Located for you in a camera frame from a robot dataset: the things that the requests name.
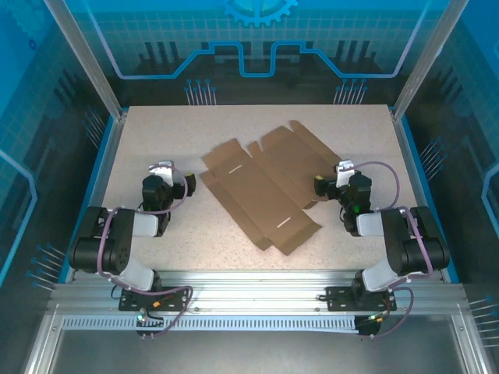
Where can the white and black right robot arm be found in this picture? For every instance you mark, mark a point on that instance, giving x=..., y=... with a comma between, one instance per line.
x=370, y=225

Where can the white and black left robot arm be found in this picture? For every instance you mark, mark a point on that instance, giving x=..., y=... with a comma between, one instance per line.
x=144, y=225

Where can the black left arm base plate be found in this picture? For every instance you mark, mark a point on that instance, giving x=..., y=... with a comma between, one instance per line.
x=181, y=300

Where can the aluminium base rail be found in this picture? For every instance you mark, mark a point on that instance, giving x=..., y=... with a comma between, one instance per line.
x=253, y=292

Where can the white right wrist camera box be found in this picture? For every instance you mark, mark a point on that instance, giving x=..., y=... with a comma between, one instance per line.
x=344, y=171

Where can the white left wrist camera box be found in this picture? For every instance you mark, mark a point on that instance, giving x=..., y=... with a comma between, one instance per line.
x=165, y=171

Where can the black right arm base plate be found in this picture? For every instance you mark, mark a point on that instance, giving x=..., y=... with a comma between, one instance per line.
x=335, y=298

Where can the grey metal sheet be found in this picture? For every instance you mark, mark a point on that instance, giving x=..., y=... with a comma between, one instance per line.
x=253, y=354

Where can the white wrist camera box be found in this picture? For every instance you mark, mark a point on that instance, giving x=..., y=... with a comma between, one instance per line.
x=165, y=171
x=344, y=171

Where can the aluminium lower frame rail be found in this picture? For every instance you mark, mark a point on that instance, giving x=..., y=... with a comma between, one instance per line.
x=469, y=343
x=43, y=343

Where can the aluminium table side rail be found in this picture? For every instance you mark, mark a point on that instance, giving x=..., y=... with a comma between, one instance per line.
x=409, y=163
x=109, y=163

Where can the brown cardboard paper box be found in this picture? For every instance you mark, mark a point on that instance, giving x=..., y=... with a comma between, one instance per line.
x=265, y=187

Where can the aluminium frame post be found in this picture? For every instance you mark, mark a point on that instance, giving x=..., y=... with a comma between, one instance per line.
x=95, y=66
x=425, y=66

